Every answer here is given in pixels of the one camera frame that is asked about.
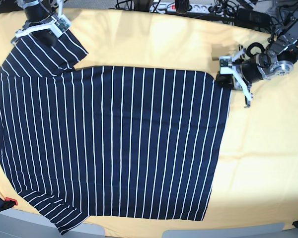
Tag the black power adapter box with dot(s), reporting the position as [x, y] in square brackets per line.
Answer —
[249, 18]

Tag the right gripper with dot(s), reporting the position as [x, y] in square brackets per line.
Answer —
[47, 38]

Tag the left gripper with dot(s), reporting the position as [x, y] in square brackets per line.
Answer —
[230, 81]

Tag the white power strip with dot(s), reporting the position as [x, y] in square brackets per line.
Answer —
[165, 7]

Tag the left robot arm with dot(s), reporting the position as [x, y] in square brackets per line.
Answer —
[256, 62]

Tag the yellow table cloth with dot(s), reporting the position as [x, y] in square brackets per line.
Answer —
[256, 177]

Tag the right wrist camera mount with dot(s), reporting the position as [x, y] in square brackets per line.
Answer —
[59, 24]

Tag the navy white striped T-shirt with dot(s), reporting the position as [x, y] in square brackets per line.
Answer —
[119, 141]

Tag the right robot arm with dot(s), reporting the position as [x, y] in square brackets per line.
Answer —
[38, 12]

